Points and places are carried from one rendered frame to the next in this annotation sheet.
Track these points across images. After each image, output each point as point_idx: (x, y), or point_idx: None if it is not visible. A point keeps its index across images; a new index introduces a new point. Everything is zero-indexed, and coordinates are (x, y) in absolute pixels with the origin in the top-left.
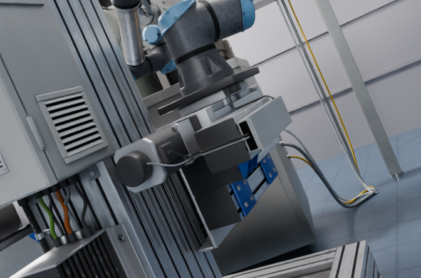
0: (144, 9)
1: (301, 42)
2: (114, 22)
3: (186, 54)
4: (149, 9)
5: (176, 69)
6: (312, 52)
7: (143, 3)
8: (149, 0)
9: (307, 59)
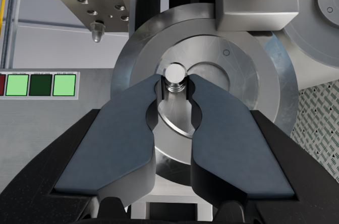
0: (188, 127)
1: (8, 4)
2: (335, 154)
3: None
4: (134, 90)
5: None
6: None
7: (137, 153)
8: (46, 152)
9: None
